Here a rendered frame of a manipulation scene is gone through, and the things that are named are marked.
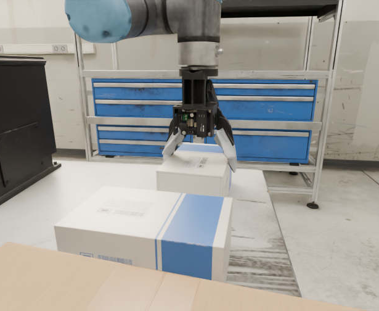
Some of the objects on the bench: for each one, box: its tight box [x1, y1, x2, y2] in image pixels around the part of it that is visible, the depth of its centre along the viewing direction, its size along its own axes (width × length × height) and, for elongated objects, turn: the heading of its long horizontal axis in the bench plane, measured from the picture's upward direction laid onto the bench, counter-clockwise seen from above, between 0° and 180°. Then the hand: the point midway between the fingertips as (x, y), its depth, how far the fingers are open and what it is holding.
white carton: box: [156, 143, 232, 197], centre depth 61 cm, size 20×12×9 cm, turn 167°
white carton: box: [54, 186, 233, 283], centre depth 39 cm, size 20×12×9 cm, turn 78°
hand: (199, 168), depth 60 cm, fingers closed on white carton, 14 cm apart
